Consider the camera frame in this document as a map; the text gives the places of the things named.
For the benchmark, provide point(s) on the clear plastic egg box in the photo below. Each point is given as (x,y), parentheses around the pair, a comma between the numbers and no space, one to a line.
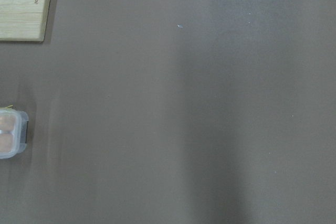
(13,132)

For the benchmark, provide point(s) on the wooden cutting board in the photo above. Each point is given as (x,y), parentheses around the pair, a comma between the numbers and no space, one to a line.
(24,20)

